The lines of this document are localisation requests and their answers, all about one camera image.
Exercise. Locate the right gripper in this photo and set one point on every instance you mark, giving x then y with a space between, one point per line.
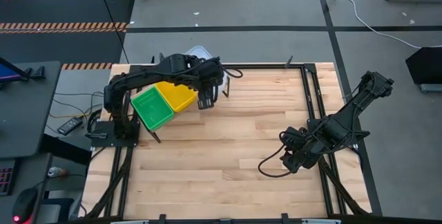
302 144

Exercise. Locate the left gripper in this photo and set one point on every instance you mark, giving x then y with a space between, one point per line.
210 73

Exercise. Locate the clear plastic basket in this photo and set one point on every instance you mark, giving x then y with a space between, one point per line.
199 50

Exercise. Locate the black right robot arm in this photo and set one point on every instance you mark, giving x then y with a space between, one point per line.
348 113

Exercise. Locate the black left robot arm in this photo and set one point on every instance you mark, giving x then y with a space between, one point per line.
145 75

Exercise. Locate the black power adapter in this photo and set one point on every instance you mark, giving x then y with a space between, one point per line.
70 126

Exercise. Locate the black cabinet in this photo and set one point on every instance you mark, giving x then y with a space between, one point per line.
426 65

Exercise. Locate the silver drink can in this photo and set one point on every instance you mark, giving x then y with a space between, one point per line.
55 171

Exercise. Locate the black desk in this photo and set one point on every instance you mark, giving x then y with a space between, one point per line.
24 113

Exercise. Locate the computer monitor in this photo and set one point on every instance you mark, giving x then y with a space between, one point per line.
8 75

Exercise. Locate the black computer mouse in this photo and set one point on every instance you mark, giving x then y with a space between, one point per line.
25 205

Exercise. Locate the backlit keyboard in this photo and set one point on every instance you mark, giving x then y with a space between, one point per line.
5 180

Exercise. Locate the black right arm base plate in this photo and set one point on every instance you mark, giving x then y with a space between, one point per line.
312 123

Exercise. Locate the black aluminium table frame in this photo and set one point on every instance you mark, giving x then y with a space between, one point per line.
262 66

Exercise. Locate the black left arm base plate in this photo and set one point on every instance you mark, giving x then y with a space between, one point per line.
103 141

